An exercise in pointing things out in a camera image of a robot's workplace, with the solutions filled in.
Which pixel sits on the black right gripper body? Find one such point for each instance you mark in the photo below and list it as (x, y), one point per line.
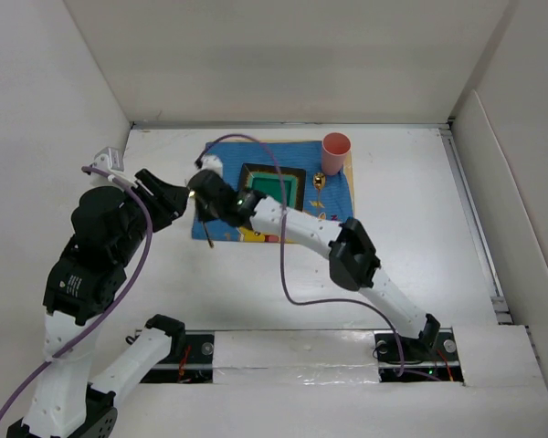
(207, 213)

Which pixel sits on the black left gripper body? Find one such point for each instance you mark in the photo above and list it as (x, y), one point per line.
(132, 239)

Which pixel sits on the gold fork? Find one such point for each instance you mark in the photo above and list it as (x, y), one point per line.
(206, 232)

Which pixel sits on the green square ceramic plate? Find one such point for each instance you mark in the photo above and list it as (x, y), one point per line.
(264, 178)

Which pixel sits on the blue Pikachu placemat cloth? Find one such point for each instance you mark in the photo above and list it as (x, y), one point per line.
(336, 199)

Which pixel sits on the gold spoon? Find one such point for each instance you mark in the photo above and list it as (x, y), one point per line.
(319, 181)

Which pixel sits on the pink plastic cup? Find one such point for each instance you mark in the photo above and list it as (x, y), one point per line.
(334, 149)

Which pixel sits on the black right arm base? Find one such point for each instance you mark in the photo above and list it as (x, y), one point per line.
(438, 363)

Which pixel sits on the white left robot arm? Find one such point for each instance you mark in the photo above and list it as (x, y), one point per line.
(67, 402)

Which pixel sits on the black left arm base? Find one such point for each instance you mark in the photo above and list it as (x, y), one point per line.
(194, 365)

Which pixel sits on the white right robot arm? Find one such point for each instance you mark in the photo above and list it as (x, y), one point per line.
(353, 263)

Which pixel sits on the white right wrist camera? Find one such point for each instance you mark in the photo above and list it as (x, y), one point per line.
(210, 162)

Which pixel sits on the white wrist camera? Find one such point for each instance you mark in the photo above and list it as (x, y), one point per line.
(210, 162)
(109, 160)

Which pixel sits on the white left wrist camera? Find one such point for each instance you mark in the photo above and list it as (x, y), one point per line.
(109, 160)

